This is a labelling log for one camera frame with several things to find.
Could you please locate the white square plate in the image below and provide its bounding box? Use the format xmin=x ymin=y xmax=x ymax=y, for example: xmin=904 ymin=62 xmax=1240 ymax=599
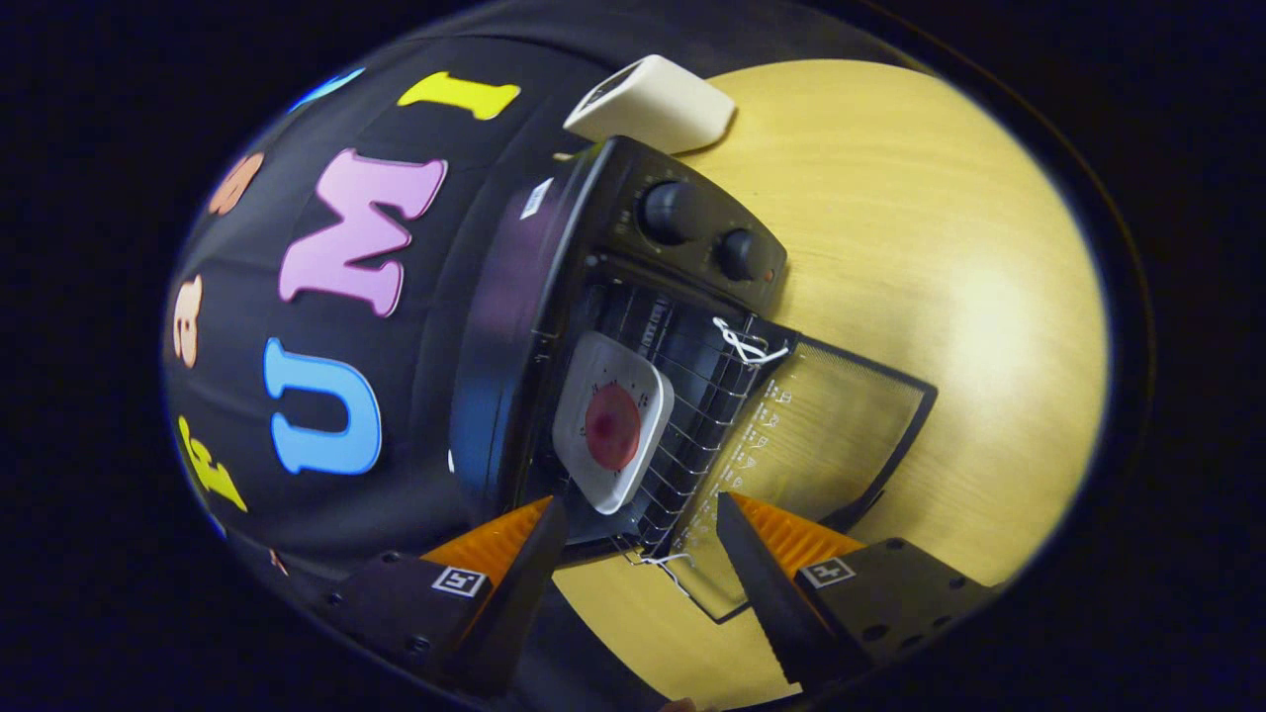
xmin=552 ymin=331 xmax=676 ymax=516

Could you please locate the white string tie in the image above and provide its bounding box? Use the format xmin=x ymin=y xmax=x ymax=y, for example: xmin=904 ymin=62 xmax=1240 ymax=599
xmin=712 ymin=316 xmax=792 ymax=366
xmin=623 ymin=550 xmax=695 ymax=599

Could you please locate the cream white toaster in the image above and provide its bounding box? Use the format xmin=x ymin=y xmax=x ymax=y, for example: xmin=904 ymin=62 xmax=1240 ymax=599
xmin=564 ymin=54 xmax=738 ymax=156

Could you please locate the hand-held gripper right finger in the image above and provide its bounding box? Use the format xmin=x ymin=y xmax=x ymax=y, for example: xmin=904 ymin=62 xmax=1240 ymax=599
xmin=714 ymin=491 xmax=995 ymax=691

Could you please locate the red round meat slice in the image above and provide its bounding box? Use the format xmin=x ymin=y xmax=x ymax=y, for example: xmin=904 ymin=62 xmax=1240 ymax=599
xmin=586 ymin=384 xmax=642 ymax=472

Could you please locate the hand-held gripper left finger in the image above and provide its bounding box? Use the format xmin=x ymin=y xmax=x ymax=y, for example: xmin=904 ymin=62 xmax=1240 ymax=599
xmin=331 ymin=494 xmax=570 ymax=698

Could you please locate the black toaster oven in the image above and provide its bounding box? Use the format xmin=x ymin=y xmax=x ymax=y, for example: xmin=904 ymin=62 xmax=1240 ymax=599
xmin=450 ymin=135 xmax=939 ymax=626

